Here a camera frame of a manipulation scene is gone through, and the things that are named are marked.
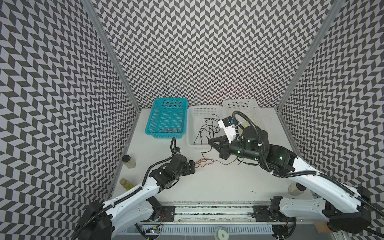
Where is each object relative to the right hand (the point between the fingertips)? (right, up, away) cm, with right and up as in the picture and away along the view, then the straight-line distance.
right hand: (209, 140), depth 59 cm
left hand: (-9, -16, +23) cm, 30 cm away
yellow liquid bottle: (-39, -22, +10) cm, 46 cm away
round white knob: (+5, -37, 0) cm, 38 cm away
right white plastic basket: (+34, +18, +54) cm, 66 cm away
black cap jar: (-43, -16, +24) cm, 52 cm away
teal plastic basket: (-28, +9, +53) cm, 60 cm away
